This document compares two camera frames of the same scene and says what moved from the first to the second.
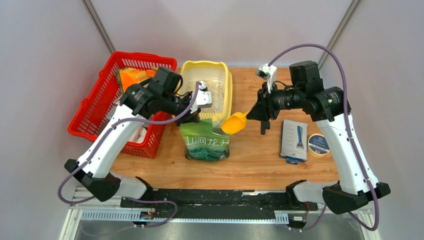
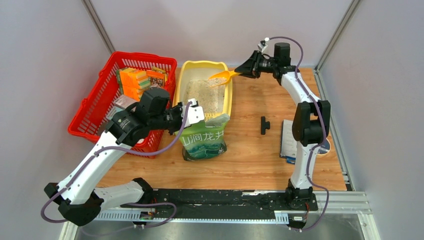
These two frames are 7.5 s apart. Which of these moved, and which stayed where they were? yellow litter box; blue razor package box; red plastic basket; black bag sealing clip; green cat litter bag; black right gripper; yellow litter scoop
Moved: yellow litter scoop; black right gripper; green cat litter bag
Stayed: red plastic basket; blue razor package box; yellow litter box; black bag sealing clip
